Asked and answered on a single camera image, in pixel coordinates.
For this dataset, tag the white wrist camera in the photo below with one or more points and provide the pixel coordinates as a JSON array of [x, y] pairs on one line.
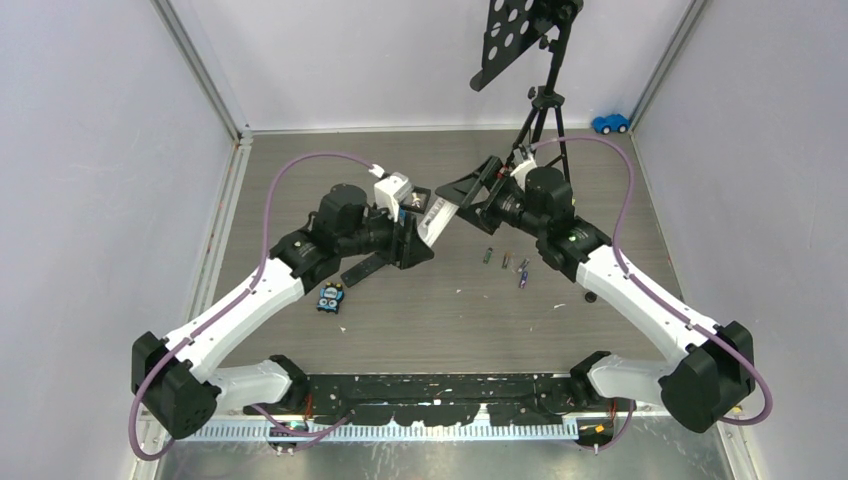
[[390, 191], [521, 163]]

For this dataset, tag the blue robot face toy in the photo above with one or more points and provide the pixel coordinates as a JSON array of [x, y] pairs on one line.
[[330, 298]]

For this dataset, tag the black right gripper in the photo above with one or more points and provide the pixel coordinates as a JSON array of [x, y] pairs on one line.
[[479, 215]]

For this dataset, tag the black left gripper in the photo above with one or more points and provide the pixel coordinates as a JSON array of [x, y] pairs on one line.
[[405, 247]]

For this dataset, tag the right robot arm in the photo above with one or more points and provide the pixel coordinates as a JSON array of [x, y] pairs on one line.
[[705, 369]]

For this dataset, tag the black tripod stand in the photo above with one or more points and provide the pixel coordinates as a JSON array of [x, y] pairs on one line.
[[512, 29]]

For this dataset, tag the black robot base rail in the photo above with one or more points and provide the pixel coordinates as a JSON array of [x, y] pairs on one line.
[[441, 400]]

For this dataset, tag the blue toy car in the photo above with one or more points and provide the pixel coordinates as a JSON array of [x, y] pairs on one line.
[[613, 123]]

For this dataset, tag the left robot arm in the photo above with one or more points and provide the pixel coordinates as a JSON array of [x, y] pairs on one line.
[[179, 378]]

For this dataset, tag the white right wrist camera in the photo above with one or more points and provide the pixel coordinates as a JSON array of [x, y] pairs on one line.
[[521, 163]]

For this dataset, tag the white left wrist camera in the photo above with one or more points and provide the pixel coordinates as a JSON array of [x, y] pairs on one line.
[[390, 191]]

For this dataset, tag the white remote control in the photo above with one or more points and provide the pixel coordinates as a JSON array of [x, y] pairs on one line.
[[436, 220]]

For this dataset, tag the black square frame box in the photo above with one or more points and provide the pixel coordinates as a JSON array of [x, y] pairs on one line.
[[417, 200]]

